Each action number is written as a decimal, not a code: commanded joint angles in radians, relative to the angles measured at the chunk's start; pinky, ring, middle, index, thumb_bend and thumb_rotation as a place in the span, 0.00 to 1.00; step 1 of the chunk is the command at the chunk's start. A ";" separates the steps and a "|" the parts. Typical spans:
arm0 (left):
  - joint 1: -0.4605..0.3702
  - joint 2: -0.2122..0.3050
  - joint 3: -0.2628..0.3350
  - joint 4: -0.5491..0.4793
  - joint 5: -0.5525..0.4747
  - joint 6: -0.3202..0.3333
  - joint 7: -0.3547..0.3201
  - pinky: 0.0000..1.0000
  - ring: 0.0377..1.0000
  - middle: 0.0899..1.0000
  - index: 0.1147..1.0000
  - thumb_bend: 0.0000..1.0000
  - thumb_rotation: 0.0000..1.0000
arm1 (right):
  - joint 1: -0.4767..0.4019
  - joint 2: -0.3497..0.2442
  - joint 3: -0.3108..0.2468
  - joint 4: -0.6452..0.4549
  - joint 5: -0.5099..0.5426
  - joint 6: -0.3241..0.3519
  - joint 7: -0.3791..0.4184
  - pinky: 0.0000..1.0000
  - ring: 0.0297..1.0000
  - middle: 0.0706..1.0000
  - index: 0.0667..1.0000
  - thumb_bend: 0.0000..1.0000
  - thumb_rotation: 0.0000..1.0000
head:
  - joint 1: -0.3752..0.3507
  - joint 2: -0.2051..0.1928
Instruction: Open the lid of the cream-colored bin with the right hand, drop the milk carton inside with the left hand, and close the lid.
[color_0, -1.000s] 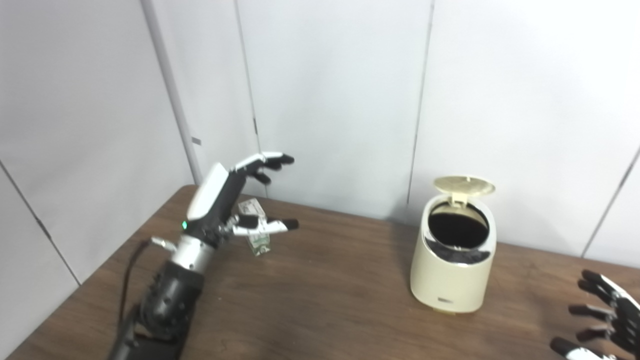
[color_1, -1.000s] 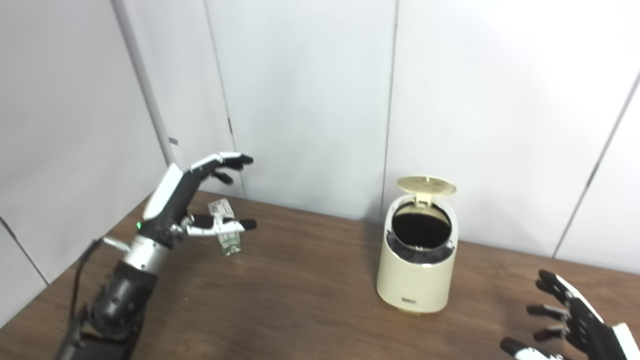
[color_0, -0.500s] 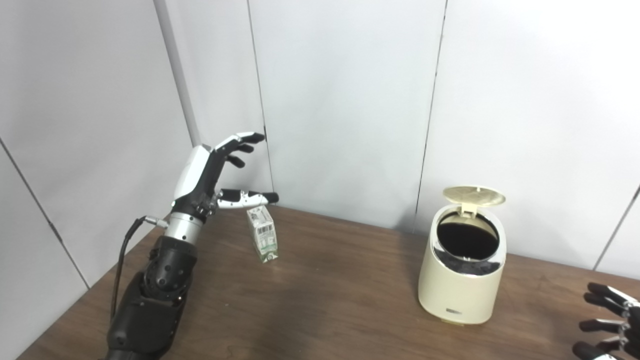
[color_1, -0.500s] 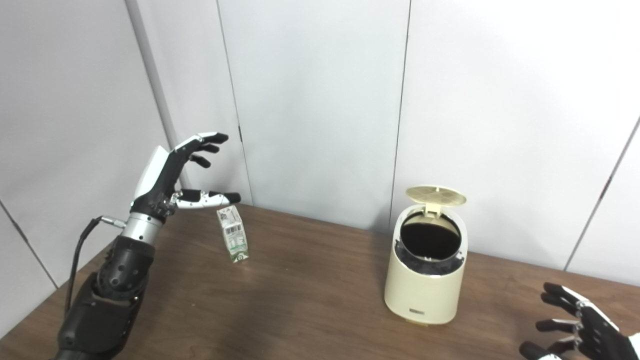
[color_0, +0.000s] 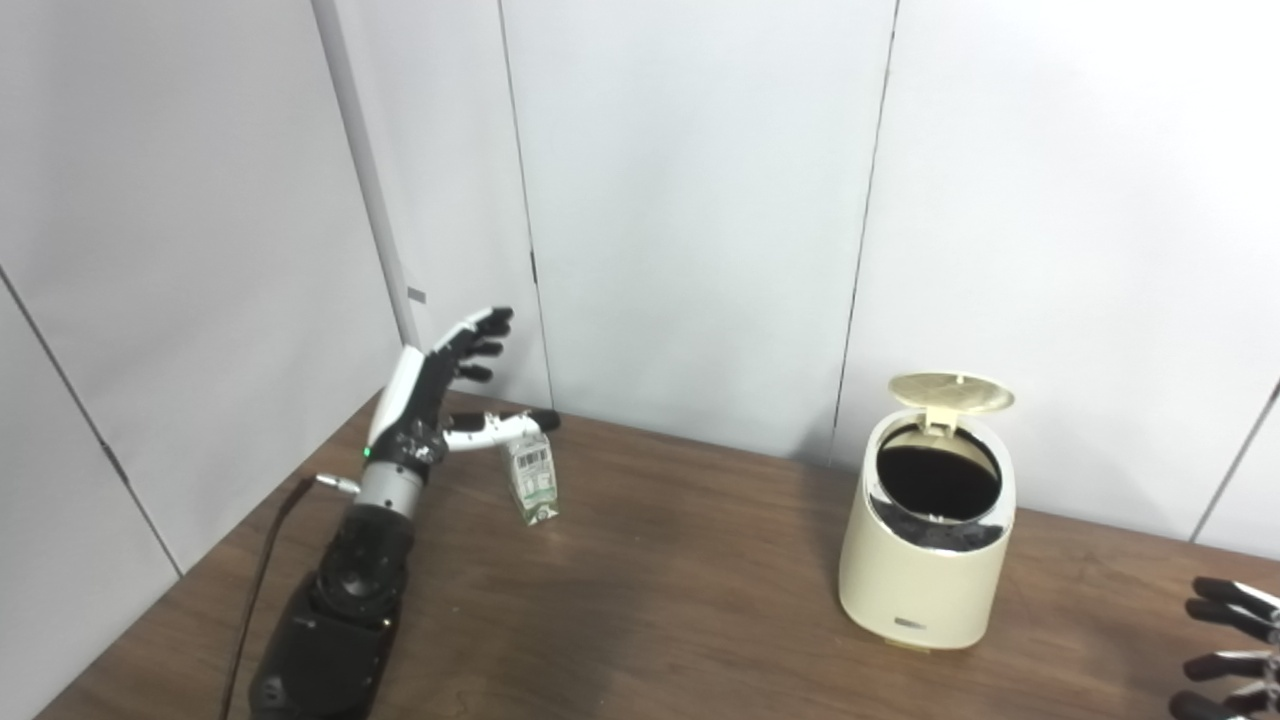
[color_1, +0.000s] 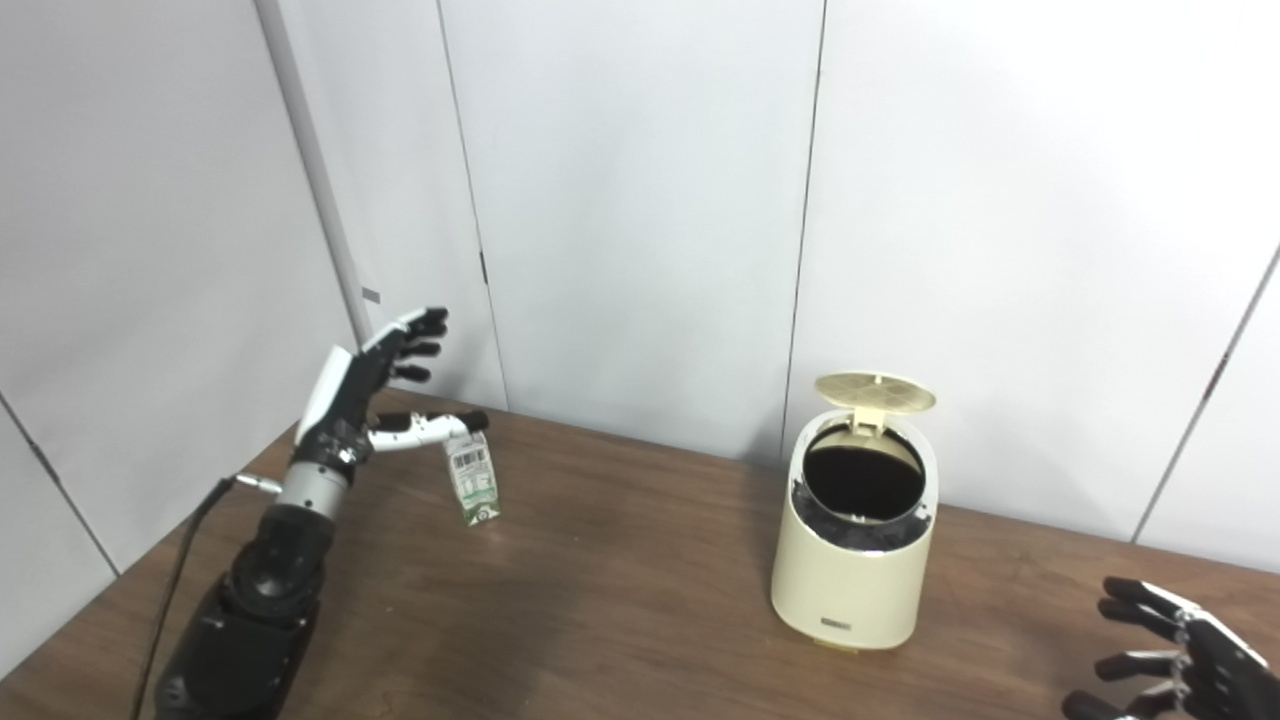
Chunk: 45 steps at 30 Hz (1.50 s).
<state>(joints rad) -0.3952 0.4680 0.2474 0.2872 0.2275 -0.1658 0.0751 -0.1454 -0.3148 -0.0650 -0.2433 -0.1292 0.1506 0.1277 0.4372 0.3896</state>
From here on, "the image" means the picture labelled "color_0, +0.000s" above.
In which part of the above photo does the white green milk carton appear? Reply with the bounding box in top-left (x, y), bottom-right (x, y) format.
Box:
top-left (500, 432), bottom-right (559, 526)

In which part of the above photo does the round cream bin lid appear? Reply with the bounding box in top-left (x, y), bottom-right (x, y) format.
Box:
top-left (889, 373), bottom-right (1015, 433)

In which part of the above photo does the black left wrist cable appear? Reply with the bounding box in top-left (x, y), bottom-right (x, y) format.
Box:
top-left (218, 473), bottom-right (361, 720)

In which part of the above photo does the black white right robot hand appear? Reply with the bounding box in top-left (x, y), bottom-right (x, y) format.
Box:
top-left (1168, 576), bottom-right (1280, 720)

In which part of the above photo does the cream-colored cylindrical trash bin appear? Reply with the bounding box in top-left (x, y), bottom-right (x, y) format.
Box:
top-left (838, 373), bottom-right (1017, 653)

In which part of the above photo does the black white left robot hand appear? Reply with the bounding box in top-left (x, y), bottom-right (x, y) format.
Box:
top-left (362, 306), bottom-right (561, 471)

